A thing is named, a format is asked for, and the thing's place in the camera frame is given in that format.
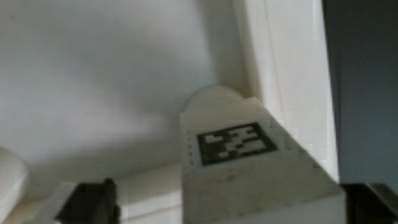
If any white square table top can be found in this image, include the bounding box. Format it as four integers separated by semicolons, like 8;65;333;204
0;0;337;224

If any white leg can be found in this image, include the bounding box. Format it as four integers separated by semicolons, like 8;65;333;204
181;86;346;224

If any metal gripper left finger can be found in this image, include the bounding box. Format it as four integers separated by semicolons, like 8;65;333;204
33;178;122;224

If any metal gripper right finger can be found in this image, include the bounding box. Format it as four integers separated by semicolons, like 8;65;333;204
341;183;398;224

